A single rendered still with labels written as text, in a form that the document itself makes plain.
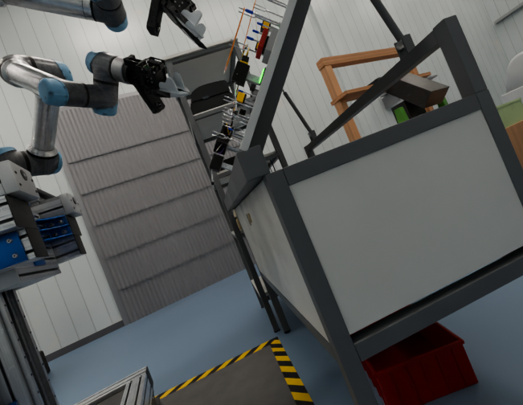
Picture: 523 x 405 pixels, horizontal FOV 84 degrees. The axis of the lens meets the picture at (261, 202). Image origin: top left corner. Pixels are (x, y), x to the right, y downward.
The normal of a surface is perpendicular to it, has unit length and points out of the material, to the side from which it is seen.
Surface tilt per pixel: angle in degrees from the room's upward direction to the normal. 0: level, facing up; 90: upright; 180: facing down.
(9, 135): 90
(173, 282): 90
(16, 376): 90
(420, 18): 90
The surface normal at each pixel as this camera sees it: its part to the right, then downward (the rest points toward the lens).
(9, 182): 0.30, -0.15
